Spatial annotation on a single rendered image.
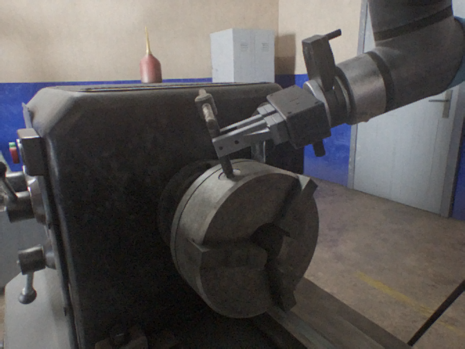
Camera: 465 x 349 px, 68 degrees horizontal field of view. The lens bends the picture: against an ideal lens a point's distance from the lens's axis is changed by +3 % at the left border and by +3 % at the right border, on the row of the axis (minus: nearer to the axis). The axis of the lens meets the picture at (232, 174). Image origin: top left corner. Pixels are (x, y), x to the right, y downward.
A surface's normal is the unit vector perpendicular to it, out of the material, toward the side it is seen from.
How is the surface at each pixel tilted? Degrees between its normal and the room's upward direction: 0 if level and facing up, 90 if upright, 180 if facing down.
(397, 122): 90
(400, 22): 105
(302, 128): 98
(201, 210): 51
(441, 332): 0
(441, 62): 92
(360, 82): 70
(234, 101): 90
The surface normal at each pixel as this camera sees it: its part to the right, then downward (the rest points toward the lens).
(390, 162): -0.84, 0.18
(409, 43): -0.47, 0.48
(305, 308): -0.04, -0.96
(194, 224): -0.76, -0.29
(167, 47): 0.54, 0.22
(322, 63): 0.11, 0.41
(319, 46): -0.04, 0.06
